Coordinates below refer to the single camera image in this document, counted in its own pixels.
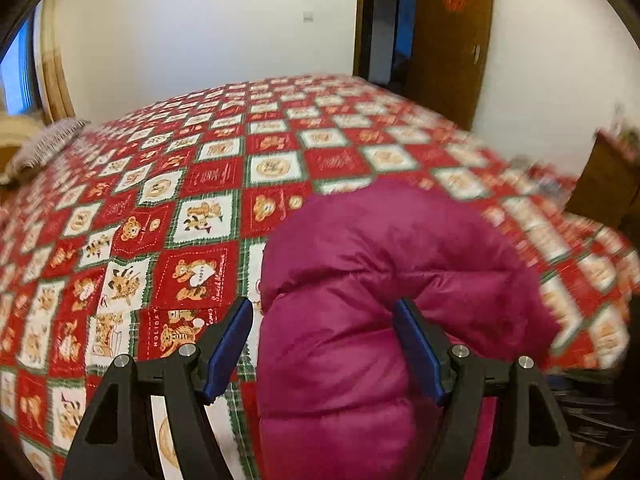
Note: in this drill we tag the blue framed window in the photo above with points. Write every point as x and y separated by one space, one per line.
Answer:
18 72

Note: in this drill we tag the beige wooden headboard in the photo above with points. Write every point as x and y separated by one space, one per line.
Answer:
15 131

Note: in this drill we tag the brown wooden door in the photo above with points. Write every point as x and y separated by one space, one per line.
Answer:
448 58

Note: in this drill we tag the red patchwork bear bedspread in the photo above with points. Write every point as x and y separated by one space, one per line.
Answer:
142 231

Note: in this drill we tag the striped grey pillow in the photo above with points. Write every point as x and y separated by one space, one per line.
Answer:
34 155

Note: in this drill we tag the brown wooden dresser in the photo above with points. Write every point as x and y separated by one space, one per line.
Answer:
607 191

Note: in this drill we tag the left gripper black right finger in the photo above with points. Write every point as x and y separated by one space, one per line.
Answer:
528 436

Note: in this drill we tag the magenta puffer jacket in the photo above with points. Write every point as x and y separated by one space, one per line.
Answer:
336 398

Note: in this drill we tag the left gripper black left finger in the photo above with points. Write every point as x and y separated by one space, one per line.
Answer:
115 439

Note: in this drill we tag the dark wooden door frame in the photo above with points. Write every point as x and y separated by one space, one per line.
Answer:
384 40

